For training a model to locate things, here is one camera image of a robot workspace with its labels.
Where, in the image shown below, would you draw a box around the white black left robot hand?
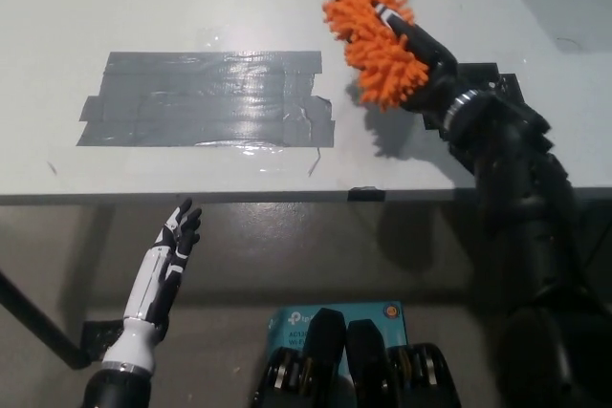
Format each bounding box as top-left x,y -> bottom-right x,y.
101,197 -> 204,375

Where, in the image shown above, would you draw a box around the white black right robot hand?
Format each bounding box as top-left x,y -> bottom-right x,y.
372,3 -> 481,136

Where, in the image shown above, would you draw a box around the orange microfibre duster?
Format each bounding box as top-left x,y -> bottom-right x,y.
315,0 -> 430,114

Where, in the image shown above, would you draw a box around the black robot body blocks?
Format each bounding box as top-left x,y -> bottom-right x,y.
251,307 -> 463,408

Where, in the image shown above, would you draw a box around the black metal table leg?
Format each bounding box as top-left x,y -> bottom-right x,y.
0,268 -> 86,371

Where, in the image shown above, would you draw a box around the teal router cardboard box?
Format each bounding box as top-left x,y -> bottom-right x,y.
266,301 -> 408,378

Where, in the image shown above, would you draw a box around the grey duct tape patch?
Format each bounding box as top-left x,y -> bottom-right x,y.
76,50 -> 336,148

